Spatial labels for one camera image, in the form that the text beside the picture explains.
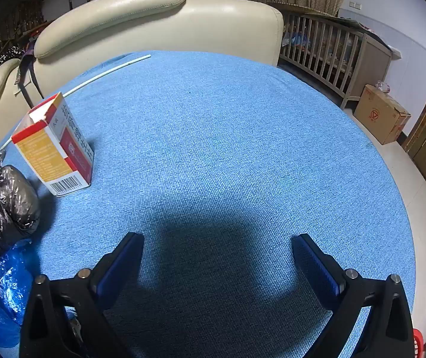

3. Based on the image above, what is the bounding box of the thin white rod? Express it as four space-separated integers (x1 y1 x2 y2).
0 54 151 152

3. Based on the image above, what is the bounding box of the red plastic basket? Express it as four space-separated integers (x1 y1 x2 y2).
411 329 424 358

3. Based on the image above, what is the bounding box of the cream leather sofa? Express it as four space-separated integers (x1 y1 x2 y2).
0 0 284 161

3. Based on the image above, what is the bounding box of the wooden crib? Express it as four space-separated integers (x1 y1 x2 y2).
278 9 394 110

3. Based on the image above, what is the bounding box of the brown cardboard box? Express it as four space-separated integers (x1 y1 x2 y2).
353 84 412 145

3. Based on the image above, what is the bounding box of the black plastic bag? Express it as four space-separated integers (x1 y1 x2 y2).
0 150 42 273

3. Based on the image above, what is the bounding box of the red and yellow medicine box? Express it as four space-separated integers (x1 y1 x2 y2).
11 92 95 197

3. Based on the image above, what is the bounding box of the blue table cloth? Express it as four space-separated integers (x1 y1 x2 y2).
0 50 417 358

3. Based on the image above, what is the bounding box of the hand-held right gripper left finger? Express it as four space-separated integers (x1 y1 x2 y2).
19 232 145 358

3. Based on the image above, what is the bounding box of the blue plastic bag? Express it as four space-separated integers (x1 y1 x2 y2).
0 239 42 349

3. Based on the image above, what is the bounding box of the purple strap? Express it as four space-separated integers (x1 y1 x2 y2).
13 43 46 109

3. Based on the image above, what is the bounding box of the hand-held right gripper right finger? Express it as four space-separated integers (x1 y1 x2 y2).
291 233 422 358

